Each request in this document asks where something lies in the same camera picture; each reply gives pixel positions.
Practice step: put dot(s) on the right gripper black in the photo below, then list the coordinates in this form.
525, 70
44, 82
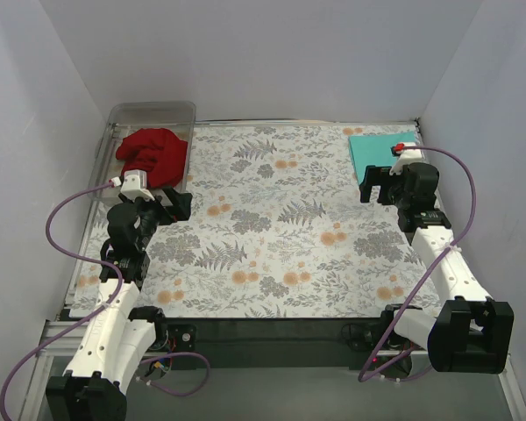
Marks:
374, 186

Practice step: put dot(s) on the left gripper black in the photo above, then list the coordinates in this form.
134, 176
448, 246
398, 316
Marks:
175, 204

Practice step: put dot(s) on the red t shirt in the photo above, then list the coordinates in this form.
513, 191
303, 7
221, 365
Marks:
158, 152

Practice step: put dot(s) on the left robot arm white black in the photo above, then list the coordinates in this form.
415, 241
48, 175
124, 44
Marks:
118, 334

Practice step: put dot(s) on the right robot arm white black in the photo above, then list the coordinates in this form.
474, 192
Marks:
472, 331

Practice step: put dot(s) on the folded teal t shirt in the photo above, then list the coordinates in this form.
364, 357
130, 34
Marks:
375, 150

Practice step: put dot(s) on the clear plastic bin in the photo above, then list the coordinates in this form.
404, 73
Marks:
127, 118

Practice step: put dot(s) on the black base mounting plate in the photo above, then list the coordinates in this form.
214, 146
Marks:
277, 342

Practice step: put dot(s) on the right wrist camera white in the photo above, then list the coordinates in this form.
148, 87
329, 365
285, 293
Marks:
405, 153

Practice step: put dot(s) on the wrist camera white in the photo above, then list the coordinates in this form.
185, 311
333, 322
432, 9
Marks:
405, 153
132, 185

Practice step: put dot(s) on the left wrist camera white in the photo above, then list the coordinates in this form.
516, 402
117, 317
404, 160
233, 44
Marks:
132, 185

